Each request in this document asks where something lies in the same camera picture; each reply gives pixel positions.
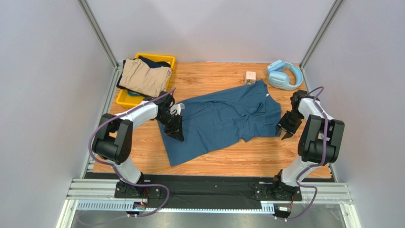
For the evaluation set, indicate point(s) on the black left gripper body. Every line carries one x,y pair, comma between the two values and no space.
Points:
172,122

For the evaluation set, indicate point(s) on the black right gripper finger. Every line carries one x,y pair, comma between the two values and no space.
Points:
278,130
287,135

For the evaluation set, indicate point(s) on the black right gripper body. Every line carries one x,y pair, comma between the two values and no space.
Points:
287,122

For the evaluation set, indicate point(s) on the blue t-shirt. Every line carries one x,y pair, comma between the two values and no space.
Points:
218,120

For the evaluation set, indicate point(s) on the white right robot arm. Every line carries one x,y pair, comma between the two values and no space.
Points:
319,143

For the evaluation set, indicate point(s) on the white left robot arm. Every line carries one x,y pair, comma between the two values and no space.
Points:
111,142

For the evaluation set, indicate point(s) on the light blue headphones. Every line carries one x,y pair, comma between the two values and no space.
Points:
278,79

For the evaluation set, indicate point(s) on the yellow plastic bin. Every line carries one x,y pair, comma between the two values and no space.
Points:
144,75

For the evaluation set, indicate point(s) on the pink power adapter cube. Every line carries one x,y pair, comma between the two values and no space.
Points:
250,78

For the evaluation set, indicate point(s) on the black folded t-shirt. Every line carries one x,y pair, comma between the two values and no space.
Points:
158,64

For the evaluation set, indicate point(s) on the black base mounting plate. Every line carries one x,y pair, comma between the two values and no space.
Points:
202,192

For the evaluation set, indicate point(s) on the aluminium right corner post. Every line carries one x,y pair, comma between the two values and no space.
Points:
333,11

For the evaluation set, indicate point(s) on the aluminium corner post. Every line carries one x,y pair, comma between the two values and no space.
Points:
98,33
333,11

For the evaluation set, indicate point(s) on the aluminium front frame rail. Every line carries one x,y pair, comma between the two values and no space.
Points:
98,194

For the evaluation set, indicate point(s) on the aluminium left corner post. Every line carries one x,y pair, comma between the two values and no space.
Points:
98,33

